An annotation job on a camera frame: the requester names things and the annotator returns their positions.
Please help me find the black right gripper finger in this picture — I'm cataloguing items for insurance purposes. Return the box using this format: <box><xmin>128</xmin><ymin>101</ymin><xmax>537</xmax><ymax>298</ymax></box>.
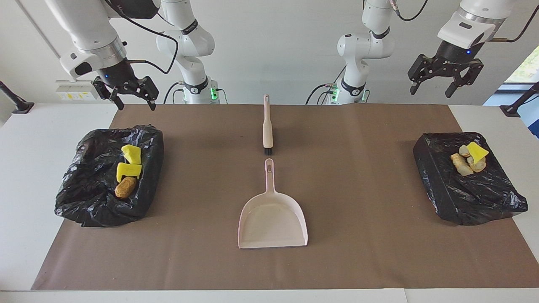
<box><xmin>134</xmin><ymin>76</ymin><xmax>160</xmax><ymax>112</ymax></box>
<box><xmin>93</xmin><ymin>77</ymin><xmax>125</xmax><ymax>111</ymax></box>

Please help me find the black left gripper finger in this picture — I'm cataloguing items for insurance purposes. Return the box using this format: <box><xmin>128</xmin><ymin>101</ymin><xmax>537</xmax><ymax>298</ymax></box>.
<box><xmin>445</xmin><ymin>60</ymin><xmax>485</xmax><ymax>99</ymax></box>
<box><xmin>407</xmin><ymin>54</ymin><xmax>434</xmax><ymax>96</ymax></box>

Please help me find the yellow wedge foam piece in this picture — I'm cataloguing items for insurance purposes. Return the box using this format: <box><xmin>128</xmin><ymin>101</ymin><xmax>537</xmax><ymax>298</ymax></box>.
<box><xmin>121</xmin><ymin>144</ymin><xmax>142</xmax><ymax>165</ymax></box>

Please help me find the small yellow foam piece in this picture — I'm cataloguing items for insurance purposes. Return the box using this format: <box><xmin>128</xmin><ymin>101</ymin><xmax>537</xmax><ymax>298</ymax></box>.
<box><xmin>466</xmin><ymin>141</ymin><xmax>490</xmax><ymax>165</ymax></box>

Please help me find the yellow u-shaped foam piece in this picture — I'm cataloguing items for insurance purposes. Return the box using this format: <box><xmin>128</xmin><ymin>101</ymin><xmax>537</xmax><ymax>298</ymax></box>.
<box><xmin>116</xmin><ymin>162</ymin><xmax>143</xmax><ymax>183</ymax></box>

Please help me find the brown potato-shaped toy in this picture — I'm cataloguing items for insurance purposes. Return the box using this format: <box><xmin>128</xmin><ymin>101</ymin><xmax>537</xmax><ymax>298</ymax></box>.
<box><xmin>114</xmin><ymin>176</ymin><xmax>137</xmax><ymax>199</ymax></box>

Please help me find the beige brush with black bristles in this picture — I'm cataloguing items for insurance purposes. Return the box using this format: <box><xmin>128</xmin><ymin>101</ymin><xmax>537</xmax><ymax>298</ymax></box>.
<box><xmin>262</xmin><ymin>94</ymin><xmax>274</xmax><ymax>156</ymax></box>

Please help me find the beige plastic dustpan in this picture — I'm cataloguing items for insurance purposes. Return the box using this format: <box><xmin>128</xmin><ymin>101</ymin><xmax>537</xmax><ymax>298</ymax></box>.
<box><xmin>237</xmin><ymin>158</ymin><xmax>309</xmax><ymax>250</ymax></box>

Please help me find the open black bag lined bin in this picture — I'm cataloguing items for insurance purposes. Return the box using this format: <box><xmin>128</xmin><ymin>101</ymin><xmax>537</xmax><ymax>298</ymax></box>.
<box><xmin>54</xmin><ymin>124</ymin><xmax>165</xmax><ymax>228</ymax></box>

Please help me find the flat black bag wrapped bin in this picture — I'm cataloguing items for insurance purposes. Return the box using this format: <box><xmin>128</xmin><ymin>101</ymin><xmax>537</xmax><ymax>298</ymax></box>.
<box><xmin>413</xmin><ymin>132</ymin><xmax>528</xmax><ymax>226</ymax></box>

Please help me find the window with green view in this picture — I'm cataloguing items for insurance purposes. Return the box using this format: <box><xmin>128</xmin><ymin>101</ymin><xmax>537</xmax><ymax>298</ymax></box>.
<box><xmin>503</xmin><ymin>44</ymin><xmax>539</xmax><ymax>85</ymax></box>

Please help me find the brown paper table mat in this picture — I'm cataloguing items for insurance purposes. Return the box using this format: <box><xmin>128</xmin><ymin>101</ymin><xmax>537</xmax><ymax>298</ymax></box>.
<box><xmin>31</xmin><ymin>104</ymin><xmax>539</xmax><ymax>291</ymax></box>

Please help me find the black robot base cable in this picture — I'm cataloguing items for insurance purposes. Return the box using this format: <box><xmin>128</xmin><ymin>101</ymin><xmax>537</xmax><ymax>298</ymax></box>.
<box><xmin>163</xmin><ymin>81</ymin><xmax>186</xmax><ymax>104</ymax></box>
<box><xmin>305</xmin><ymin>83</ymin><xmax>337</xmax><ymax>105</ymax></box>

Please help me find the white wall socket box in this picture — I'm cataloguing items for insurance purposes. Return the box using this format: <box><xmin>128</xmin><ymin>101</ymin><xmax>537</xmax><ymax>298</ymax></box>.
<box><xmin>56</xmin><ymin>80</ymin><xmax>102</xmax><ymax>101</ymax></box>

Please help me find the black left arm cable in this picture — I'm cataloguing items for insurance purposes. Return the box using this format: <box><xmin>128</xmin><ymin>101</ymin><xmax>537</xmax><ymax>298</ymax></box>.
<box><xmin>390</xmin><ymin>0</ymin><xmax>539</xmax><ymax>43</ymax></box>

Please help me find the white wall cable conduit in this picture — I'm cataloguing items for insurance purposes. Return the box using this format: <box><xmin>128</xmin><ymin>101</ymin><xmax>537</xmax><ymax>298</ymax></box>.
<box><xmin>16</xmin><ymin>0</ymin><xmax>76</xmax><ymax>81</ymax></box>

